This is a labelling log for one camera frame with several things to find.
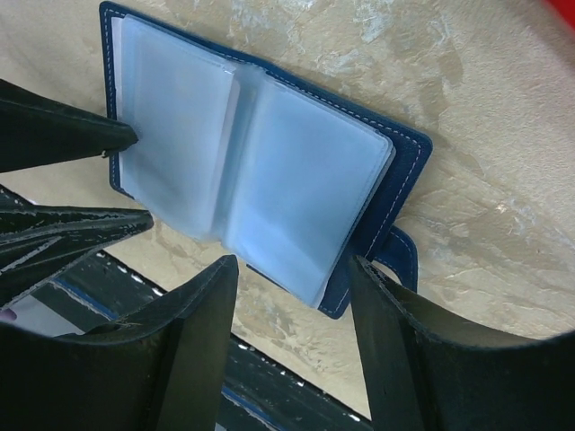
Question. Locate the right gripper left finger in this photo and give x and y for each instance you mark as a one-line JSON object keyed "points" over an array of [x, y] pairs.
{"points": [[159, 368]]}

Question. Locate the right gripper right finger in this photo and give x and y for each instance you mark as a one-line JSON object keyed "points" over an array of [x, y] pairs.
{"points": [[426, 368]]}

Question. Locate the red bin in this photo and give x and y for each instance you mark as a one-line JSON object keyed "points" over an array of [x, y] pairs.
{"points": [[562, 11]]}

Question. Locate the blue card holder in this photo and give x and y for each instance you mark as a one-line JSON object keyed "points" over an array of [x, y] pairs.
{"points": [[289, 177]]}

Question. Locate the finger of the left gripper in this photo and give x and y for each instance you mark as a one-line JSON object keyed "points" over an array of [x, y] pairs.
{"points": [[38, 243], [37, 131]]}

